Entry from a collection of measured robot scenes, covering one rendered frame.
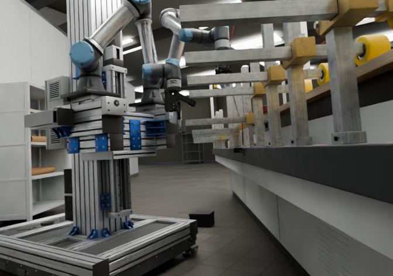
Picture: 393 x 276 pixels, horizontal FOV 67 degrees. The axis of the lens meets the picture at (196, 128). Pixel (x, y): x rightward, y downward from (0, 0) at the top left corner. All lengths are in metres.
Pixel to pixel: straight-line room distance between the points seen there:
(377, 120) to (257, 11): 0.50
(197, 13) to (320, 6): 0.22
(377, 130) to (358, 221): 0.35
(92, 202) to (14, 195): 1.91
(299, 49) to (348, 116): 0.26
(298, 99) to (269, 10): 0.34
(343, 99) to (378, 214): 0.21
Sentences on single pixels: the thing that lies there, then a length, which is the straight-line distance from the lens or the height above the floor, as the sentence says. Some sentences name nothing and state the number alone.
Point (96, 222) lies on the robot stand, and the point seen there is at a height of 0.31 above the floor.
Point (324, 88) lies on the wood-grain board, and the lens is 1.08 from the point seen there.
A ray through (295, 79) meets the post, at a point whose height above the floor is 0.88.
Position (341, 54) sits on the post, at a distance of 0.63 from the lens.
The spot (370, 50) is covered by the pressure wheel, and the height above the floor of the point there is 0.93.
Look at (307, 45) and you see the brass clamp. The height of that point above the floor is 0.95.
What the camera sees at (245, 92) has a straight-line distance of 1.29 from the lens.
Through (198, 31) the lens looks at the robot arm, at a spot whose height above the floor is 1.31.
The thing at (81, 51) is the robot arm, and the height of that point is 1.21.
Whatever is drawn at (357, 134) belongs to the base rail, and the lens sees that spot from 0.61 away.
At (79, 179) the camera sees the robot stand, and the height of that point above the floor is 0.57.
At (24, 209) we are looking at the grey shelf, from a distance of 3.71.
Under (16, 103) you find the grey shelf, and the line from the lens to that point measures 3.76.
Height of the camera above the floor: 0.71
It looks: 4 degrees up
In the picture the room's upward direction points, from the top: 3 degrees counter-clockwise
